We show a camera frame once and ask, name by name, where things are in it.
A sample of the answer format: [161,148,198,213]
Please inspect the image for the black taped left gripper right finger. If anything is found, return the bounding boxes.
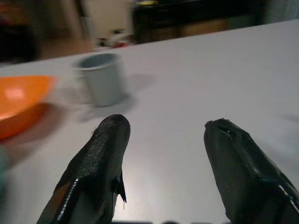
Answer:
[203,118,299,224]

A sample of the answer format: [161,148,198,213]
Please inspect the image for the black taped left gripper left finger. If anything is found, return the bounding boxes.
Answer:
[36,114,131,224]

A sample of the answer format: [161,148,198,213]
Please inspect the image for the grey cup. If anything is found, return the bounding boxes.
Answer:
[72,53,129,108]

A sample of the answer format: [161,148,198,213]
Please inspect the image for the orange bowl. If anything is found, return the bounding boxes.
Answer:
[0,75,58,140]

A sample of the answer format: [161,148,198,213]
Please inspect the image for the white and red small object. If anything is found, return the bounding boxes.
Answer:
[97,28,131,49]

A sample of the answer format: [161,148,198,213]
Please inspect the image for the dark wooden cabinet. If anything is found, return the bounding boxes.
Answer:
[132,0,269,44]

